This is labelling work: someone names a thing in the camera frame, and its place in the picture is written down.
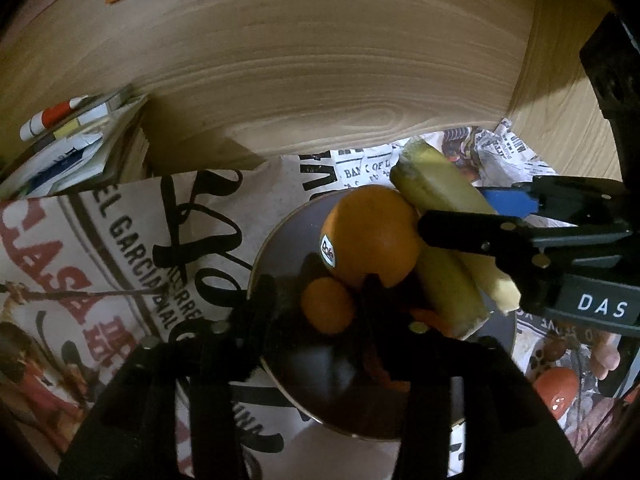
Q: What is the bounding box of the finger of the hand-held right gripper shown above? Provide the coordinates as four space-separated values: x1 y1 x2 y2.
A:
472 175 628 229
416 209 634 272

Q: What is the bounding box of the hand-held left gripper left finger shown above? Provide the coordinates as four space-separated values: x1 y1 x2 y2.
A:
57 274 277 480

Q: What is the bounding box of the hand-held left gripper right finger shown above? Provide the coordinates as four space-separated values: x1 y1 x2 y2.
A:
359 273 583 480

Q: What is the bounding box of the banana piece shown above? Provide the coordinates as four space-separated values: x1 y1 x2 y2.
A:
412 245 490 340
389 137 522 317

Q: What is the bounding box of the small tangerine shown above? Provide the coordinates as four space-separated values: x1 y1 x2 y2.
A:
301 277 357 336

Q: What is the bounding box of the dark brown round plate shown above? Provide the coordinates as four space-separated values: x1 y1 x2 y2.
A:
246 187 518 443

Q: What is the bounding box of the orange with sticker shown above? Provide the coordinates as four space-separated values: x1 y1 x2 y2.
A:
321 185 421 288

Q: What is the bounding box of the person's right hand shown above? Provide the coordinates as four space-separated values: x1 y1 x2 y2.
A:
591 332 622 377

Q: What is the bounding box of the red tomato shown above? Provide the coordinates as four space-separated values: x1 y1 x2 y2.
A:
532 366 580 418

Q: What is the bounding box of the newspaper print table cloth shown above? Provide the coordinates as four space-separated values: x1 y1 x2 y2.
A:
0 117 640 480

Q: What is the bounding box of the stack of books and papers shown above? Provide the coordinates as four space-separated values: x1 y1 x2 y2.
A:
0 85 151 201

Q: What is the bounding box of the red and white marker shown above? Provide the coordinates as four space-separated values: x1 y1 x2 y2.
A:
20 95 90 142

